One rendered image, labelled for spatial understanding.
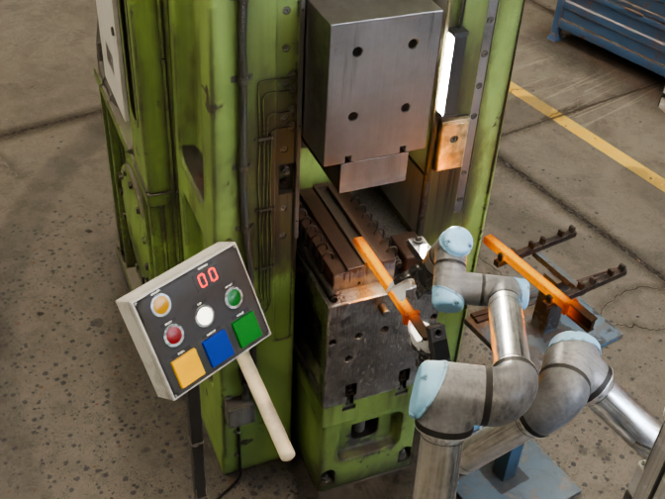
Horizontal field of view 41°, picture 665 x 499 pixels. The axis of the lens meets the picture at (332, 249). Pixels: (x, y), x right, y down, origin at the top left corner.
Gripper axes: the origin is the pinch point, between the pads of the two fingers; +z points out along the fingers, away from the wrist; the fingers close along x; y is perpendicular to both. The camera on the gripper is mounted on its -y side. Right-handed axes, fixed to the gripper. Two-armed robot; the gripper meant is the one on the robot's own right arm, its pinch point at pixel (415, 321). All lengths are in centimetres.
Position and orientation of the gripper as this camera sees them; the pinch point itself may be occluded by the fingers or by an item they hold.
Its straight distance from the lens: 243.0
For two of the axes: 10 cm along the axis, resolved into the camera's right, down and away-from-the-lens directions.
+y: -0.4, 7.8, 6.2
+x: 9.2, -2.1, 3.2
